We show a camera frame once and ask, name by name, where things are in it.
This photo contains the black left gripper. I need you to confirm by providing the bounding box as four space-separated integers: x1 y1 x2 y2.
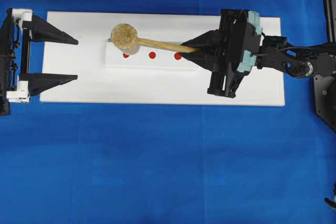
1 8 79 116

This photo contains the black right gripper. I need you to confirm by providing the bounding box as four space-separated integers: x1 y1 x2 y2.
179 9 250 98

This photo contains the wooden mallet hammer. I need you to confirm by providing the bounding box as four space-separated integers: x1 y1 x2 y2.
110 24 199 55

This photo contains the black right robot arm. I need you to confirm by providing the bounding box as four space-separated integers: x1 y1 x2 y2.
179 9 335 98

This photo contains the white foam board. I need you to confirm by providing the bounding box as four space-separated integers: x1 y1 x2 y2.
40 12 285 106

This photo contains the blue table cloth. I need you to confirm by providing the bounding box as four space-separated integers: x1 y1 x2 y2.
1 0 335 223

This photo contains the teal right wrist camera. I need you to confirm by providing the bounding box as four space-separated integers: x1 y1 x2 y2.
236 10 263 73

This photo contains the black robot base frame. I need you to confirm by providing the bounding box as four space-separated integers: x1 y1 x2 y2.
313 0 335 131

